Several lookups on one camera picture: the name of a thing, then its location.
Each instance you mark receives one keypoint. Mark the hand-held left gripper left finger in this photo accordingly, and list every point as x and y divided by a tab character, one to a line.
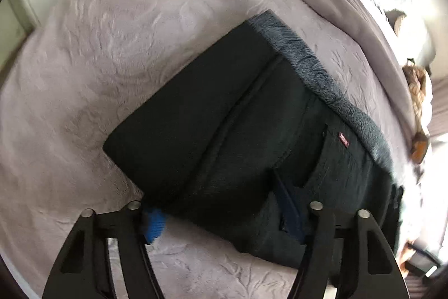
155	223

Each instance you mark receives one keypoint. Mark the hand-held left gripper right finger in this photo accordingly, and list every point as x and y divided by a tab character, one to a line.
292	211

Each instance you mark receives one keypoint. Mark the black pants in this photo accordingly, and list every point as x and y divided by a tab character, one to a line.
210	127

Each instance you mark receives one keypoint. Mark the black box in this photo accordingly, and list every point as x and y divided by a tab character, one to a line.
421	262

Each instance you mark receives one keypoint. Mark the lilac embossed bedspread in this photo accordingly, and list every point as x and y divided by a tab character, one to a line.
87	74

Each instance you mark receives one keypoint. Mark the beige orange plush toy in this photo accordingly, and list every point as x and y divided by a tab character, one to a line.
418	88

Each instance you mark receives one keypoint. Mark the lilac curtain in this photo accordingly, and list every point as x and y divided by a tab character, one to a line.
441	110

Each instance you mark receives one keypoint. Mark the dark brown object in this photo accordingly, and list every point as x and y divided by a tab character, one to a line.
395	20

